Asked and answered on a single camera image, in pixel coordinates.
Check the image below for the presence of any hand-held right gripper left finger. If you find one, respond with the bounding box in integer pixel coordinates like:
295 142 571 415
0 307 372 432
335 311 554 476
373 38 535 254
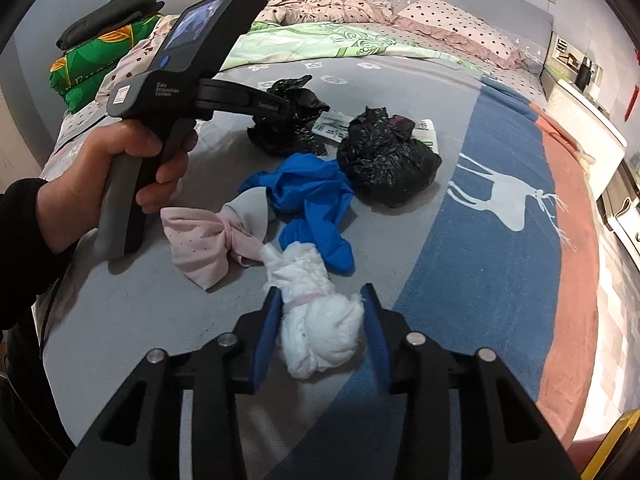
60 285 286 480

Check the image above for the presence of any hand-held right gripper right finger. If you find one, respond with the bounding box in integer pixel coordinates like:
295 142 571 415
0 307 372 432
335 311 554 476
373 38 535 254
359 282 581 480

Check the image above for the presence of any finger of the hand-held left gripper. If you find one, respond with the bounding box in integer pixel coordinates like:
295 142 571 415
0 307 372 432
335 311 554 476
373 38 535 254
197 78 301 125

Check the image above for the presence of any white tissue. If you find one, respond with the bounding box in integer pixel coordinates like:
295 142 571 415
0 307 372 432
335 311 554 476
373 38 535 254
261 241 366 381

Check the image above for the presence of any small black plastic bag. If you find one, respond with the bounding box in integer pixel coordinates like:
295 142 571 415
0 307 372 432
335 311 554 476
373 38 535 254
247 75 331 156

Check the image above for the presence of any yellow trash bin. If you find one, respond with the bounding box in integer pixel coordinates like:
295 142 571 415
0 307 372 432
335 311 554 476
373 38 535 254
582 407 640 480

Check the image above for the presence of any person's left hand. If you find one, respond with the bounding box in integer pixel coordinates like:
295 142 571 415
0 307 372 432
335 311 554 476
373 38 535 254
40 119 199 256

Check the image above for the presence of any folded dark cloth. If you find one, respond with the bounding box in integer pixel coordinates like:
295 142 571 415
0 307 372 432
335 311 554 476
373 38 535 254
56 0 166 51

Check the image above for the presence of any light green quilt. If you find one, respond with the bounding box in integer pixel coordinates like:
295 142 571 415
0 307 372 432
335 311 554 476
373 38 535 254
220 21 481 73

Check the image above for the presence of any folded green leaf quilt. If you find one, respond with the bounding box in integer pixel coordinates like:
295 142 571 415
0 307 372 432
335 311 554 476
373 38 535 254
49 14 166 113

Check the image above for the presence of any white printed paper packet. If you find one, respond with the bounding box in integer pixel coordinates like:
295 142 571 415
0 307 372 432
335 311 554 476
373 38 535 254
312 112 353 144

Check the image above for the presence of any pink cloth bundle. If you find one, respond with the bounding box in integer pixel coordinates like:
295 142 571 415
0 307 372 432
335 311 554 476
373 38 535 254
160 186 277 292

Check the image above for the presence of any grey patterned blanket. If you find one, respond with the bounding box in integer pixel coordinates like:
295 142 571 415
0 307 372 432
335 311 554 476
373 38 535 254
42 52 601 480

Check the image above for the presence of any blue rubber glove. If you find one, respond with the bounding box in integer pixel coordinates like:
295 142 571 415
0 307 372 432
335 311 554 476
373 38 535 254
239 152 357 275

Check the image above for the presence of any pink polka dot duvet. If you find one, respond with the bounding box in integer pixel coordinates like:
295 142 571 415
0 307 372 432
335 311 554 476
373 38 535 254
95 0 407 106

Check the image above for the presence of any large tied black plastic bag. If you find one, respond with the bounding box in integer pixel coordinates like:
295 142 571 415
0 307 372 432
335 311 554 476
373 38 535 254
336 106 443 208

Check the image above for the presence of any white printed wrapper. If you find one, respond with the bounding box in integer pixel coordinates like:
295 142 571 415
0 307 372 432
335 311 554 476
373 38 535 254
410 119 440 155

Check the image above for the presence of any pink polka dot pillow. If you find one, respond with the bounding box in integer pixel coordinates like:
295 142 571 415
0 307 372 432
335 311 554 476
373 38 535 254
390 0 526 71

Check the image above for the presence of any large white tv cabinet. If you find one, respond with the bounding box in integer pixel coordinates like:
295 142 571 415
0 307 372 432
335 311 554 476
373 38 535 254
597 160 640 258

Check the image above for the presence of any white bedside cabinet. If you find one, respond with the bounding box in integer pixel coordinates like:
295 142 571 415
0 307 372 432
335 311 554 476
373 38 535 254
542 30 628 201

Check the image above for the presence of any black thermos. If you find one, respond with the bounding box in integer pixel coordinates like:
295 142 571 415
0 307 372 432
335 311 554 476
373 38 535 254
575 57 594 92

